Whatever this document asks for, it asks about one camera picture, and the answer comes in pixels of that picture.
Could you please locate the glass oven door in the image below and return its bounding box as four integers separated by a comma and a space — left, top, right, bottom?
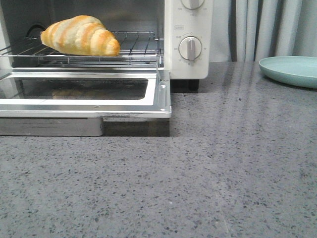
0, 68, 171, 136

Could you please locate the white Toshiba toaster oven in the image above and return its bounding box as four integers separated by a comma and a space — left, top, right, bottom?
0, 0, 213, 90

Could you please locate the upper cream oven knob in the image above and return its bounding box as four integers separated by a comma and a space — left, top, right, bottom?
181, 0, 204, 10

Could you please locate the grey white curtain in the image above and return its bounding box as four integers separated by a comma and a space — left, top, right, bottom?
210, 0, 317, 62

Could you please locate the metal wire oven rack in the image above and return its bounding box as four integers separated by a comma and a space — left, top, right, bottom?
0, 31, 163, 68

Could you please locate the light green plate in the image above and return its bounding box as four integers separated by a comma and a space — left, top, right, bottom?
259, 56, 317, 89

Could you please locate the golden croissant bread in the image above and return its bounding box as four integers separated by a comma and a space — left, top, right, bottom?
40, 15, 120, 57

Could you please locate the lower cream timer knob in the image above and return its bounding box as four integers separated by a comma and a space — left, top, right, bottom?
179, 36, 202, 61

